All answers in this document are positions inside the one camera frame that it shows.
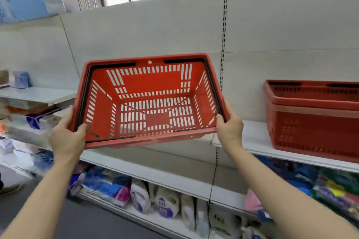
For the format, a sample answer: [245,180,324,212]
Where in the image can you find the person's left forearm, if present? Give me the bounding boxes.
[0,157,82,239]

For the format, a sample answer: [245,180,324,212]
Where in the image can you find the white metal store shelves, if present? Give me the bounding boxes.
[0,0,359,239]

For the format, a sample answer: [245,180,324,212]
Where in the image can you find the red shopping basket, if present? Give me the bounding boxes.
[68,53,231,150]
[266,103,359,164]
[263,80,359,112]

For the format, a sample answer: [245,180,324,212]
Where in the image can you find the person's left hand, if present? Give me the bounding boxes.
[48,105,88,164]

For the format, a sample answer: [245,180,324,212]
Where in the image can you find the person's right forearm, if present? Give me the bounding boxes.
[224,146,359,239]

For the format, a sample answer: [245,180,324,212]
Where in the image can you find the flat printed packs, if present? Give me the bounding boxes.
[10,71,31,89]

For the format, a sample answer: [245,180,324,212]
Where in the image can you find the pile of colourful detergent bags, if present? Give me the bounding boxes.
[244,155,359,223]

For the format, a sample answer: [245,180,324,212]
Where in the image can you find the person's right hand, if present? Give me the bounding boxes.
[216,99,245,154]

